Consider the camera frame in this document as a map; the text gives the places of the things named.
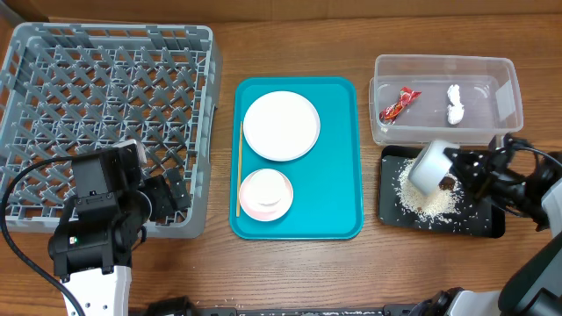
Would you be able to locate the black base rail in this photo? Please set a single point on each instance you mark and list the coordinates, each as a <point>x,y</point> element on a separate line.
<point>182,306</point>

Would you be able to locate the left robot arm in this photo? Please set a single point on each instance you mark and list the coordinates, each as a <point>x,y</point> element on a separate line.
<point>102,224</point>

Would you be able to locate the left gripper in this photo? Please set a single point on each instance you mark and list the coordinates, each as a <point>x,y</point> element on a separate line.
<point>166,204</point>

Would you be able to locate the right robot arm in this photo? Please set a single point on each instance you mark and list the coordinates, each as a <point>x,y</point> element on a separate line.
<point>535,289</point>

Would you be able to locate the teal serving tray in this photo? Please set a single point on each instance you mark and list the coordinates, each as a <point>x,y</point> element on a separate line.
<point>327,181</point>

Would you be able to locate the black tray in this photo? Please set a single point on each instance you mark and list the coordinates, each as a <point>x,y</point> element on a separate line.
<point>479,219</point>

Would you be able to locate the white paper cup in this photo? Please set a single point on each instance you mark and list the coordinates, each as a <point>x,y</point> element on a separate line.
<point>266,187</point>

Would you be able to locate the clear plastic bin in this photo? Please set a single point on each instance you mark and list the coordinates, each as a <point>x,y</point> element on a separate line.
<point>489,92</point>

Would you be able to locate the large white plate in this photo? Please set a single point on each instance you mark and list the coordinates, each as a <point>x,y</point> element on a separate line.
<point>281,126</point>

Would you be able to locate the red snack wrapper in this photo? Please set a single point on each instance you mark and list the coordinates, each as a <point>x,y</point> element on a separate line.
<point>406,97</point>

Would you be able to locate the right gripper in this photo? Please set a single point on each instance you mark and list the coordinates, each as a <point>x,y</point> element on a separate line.
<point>472,166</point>

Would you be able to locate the wooden chopstick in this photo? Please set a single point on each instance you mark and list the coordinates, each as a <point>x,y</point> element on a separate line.
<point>239,168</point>

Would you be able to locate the grey bowl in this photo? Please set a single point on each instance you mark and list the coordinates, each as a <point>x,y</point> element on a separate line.
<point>431,166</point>

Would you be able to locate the grey dishwasher rack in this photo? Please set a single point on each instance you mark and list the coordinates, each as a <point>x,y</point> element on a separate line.
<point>69,89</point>

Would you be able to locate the rice pile with food scrap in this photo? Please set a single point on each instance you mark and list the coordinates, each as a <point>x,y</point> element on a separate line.
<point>438,206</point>

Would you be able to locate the small pink plate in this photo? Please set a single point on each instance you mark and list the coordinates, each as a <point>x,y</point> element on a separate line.
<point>266,213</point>

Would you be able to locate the white tissue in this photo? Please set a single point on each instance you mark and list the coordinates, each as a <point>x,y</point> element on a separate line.
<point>455,109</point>

